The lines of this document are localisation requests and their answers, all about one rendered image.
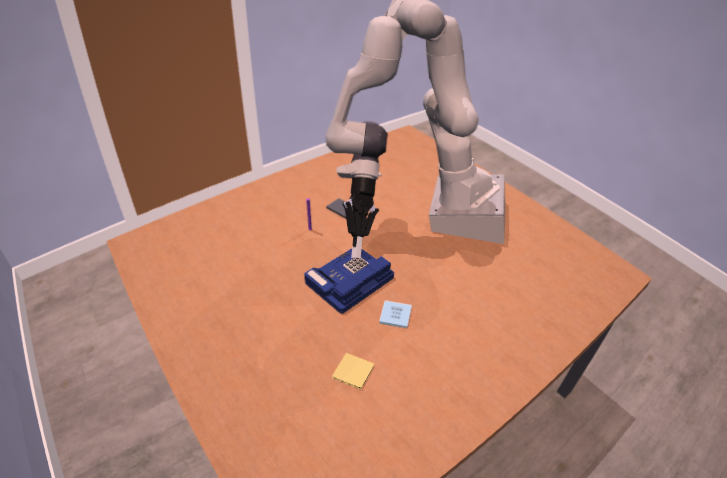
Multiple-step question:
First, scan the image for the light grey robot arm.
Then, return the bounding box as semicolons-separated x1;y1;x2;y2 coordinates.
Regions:
326;0;500;210

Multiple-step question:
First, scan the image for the dark navy phone handset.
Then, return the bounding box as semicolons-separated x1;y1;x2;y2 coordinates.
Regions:
333;256;391;301

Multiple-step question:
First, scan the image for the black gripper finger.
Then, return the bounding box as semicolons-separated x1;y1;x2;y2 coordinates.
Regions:
343;199;363;258
358;201;379;258

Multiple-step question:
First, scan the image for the yellow sticky note pad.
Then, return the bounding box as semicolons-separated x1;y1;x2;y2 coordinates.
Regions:
332;353;374;390

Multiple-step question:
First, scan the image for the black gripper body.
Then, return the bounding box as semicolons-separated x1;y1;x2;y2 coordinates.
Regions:
349;177;376;213

